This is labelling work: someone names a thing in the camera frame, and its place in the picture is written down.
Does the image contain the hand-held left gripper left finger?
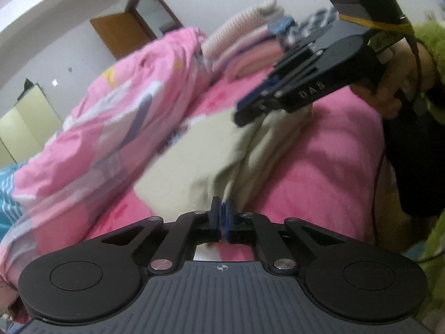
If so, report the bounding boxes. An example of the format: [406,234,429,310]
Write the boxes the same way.
[101,197,223,275]

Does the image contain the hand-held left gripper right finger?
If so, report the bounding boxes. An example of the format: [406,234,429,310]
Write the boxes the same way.
[224,200,348,275]

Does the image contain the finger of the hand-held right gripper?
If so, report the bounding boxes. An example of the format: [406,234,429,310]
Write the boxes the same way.
[238,24,348,110]
[234,89,289,126]

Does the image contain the beige pants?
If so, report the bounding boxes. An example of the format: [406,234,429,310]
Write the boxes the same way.
[134,106,315,223]

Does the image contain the person's right hand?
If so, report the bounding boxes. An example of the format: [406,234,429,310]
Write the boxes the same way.
[351,38,437,118]

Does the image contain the light blue folded cloth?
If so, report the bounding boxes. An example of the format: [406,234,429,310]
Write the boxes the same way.
[267,17,296,36]

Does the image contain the pink floral fleece blanket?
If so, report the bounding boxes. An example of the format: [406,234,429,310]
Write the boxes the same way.
[87,63,404,261]

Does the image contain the person's dark clothing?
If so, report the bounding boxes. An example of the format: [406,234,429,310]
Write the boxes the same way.
[380,87,445,218]

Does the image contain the pink floral quilt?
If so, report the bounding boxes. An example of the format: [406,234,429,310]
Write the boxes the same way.
[0,26,216,286]

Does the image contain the pale yellow cabinet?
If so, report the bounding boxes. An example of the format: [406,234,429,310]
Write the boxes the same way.
[0,83,64,168]

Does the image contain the thin black cable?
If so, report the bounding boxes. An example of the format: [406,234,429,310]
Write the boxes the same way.
[370,149,390,251]

